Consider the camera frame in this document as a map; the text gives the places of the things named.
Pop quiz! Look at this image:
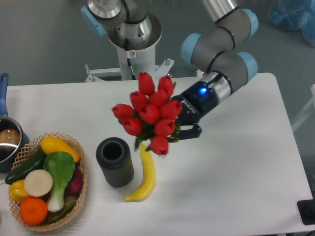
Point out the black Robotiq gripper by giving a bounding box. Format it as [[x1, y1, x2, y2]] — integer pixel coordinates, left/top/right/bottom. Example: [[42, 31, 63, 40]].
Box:
[[172, 82, 218, 140]]

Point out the red tulip bouquet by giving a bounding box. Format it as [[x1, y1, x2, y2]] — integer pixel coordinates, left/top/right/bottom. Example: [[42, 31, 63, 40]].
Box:
[[112, 72, 183, 156]]

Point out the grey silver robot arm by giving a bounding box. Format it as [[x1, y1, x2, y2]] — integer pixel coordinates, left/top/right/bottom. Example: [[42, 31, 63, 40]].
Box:
[[81, 0, 258, 140]]

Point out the dark grey ribbed vase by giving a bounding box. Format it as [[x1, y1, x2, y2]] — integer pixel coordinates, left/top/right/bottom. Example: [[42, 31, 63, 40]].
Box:
[[95, 137, 134, 187]]

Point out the yellow plastic banana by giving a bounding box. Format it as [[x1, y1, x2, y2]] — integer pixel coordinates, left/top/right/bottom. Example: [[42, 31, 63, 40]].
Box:
[[124, 144, 155, 202]]

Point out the purple sweet potato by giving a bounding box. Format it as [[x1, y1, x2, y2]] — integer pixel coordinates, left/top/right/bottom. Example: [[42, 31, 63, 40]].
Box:
[[68, 166, 83, 194]]

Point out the black device at edge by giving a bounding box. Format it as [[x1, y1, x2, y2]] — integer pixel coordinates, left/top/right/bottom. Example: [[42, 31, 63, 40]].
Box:
[[297, 199, 315, 225]]

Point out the green bok choy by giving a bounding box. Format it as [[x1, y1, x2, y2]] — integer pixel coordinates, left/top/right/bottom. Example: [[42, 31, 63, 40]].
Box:
[[43, 151, 75, 212]]

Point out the green chili pepper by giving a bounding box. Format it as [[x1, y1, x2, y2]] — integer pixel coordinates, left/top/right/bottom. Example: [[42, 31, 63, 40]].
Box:
[[46, 201, 76, 225]]

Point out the yellow squash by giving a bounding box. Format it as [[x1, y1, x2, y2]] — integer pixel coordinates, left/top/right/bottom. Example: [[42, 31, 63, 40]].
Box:
[[40, 136, 80, 163]]

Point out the blue plastic bag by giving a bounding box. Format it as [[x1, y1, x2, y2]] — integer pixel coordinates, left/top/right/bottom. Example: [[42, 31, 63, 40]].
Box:
[[268, 0, 315, 46]]

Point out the dark green cucumber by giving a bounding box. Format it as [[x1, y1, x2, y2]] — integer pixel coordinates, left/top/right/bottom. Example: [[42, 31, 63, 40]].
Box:
[[4, 148, 47, 185]]

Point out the cream round radish slice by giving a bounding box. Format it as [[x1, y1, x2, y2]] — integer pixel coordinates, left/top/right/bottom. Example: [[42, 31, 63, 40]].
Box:
[[24, 169, 53, 197]]

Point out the orange fruit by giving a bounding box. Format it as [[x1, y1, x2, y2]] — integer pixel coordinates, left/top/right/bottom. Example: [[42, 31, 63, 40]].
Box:
[[19, 197, 48, 225]]

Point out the blue saucepan with lid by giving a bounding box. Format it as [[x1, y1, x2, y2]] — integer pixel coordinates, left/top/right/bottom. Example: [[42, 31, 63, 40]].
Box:
[[0, 73, 29, 173]]

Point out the yellow bell pepper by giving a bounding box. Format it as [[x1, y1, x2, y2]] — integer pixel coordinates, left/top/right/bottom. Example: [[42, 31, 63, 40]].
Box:
[[9, 179, 30, 203]]

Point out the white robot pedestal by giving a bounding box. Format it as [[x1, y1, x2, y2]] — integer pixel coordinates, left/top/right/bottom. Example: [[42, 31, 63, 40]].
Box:
[[81, 6, 175, 82]]

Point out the white metal frame right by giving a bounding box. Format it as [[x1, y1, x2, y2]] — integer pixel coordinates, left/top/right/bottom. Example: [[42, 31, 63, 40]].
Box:
[[291, 84, 315, 132]]

